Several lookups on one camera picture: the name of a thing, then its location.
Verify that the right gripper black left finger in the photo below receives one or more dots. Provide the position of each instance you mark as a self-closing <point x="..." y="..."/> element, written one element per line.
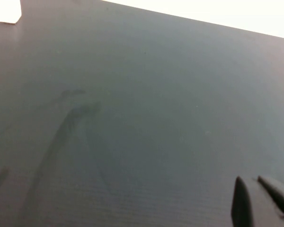
<point x="242" y="208"/>

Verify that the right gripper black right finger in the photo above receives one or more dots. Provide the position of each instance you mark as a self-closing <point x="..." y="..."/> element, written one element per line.
<point x="281" y="196"/>

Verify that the white foam cube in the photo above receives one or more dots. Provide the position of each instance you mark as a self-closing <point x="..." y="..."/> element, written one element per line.
<point x="4" y="10"/>

